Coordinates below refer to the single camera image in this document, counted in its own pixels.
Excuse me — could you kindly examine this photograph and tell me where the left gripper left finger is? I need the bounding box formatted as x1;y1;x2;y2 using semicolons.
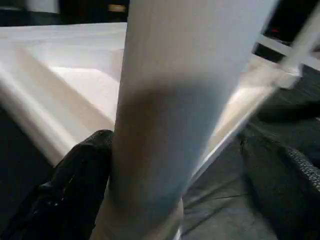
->
0;129;115;240

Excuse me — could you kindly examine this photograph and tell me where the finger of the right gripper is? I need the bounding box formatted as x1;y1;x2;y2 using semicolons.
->
257;99;320;124

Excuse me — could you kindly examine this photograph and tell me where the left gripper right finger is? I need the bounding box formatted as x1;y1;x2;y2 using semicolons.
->
241;136;320;240

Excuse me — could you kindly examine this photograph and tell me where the white plastic table leg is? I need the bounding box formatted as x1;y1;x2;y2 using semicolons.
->
282;0;320;73
91;0;281;240

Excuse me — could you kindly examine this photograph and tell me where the white plastic table top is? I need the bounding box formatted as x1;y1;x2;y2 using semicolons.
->
0;21;305;177

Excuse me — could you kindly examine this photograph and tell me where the flat white board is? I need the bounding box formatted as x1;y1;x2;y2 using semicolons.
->
254;33;316;61

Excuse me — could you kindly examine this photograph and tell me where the black bar with red light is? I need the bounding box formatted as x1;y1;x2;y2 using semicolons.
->
262;14;301;42

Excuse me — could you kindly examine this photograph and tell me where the black box with gold label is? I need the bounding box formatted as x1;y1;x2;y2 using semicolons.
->
58;0;130;26

